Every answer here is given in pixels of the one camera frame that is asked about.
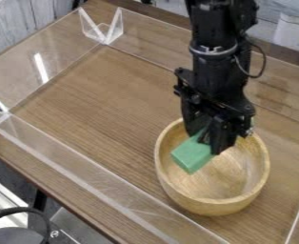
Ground green rectangular block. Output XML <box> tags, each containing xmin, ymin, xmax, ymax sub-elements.
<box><xmin>171</xmin><ymin>132</ymin><xmax>215</xmax><ymax>174</ymax></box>

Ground brown wooden bowl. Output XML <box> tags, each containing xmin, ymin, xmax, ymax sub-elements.
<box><xmin>154</xmin><ymin>118</ymin><xmax>271</xmax><ymax>216</ymax></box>

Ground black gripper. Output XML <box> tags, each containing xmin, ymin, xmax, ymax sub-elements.
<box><xmin>175</xmin><ymin>47</ymin><xmax>256</xmax><ymax>155</ymax></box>

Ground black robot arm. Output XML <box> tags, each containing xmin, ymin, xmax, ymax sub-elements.
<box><xmin>175</xmin><ymin>0</ymin><xmax>258</xmax><ymax>155</ymax></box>

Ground black cable loop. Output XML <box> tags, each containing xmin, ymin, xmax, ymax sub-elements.
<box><xmin>0</xmin><ymin>206</ymin><xmax>52</xmax><ymax>244</ymax></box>

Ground clear acrylic corner bracket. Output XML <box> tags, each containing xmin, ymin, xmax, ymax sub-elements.
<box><xmin>78</xmin><ymin>8</ymin><xmax>124</xmax><ymax>45</ymax></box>

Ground white cylindrical container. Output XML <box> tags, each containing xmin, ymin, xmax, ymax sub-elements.
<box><xmin>274</xmin><ymin>10</ymin><xmax>299</xmax><ymax>51</ymax></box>

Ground grey metal clamp plate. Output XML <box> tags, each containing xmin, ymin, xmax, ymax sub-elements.
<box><xmin>48</xmin><ymin>217</ymin><xmax>82</xmax><ymax>244</ymax></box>

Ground clear acrylic enclosure wall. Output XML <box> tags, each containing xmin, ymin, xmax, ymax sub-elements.
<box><xmin>0</xmin><ymin>0</ymin><xmax>299</xmax><ymax>244</ymax></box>

